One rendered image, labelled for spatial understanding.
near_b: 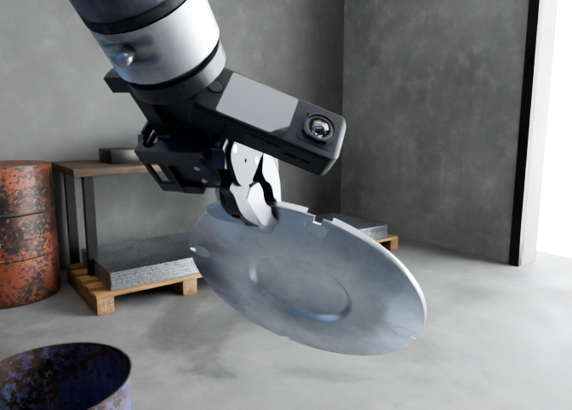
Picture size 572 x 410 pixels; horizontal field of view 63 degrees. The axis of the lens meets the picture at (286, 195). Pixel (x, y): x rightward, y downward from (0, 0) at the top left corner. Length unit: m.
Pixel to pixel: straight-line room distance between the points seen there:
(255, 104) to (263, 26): 4.41
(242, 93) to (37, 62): 3.62
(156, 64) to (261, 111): 0.08
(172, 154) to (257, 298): 0.30
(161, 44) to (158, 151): 0.10
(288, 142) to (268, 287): 0.30
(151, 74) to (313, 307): 0.38
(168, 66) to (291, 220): 0.21
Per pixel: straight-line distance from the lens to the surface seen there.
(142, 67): 0.31
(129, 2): 0.29
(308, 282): 0.55
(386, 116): 4.90
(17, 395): 1.68
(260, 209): 0.42
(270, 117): 0.34
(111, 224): 4.11
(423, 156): 4.61
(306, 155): 0.34
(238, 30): 4.60
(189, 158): 0.37
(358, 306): 0.55
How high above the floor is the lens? 1.15
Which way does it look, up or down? 9 degrees down
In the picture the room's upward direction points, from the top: straight up
